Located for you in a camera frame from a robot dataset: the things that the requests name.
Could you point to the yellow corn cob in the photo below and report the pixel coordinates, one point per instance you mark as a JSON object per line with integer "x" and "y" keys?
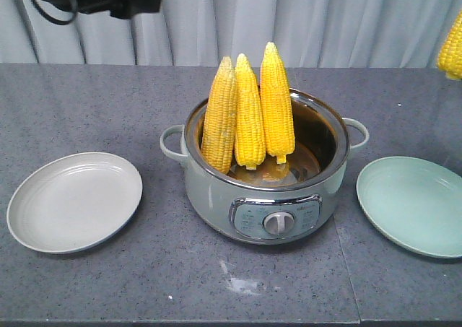
{"x": 449, "y": 57}
{"x": 250, "y": 145}
{"x": 220, "y": 118}
{"x": 276, "y": 105}

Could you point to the green electric cooking pot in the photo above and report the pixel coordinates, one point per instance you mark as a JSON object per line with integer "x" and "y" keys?
{"x": 273, "y": 204}

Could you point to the light green plate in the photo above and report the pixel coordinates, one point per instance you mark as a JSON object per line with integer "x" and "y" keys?
{"x": 414, "y": 203}

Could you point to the cream white plate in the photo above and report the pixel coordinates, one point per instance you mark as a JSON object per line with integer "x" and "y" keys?
{"x": 74, "y": 203}

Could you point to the grey white curtain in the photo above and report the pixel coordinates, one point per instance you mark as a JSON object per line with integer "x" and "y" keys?
{"x": 308, "y": 33}

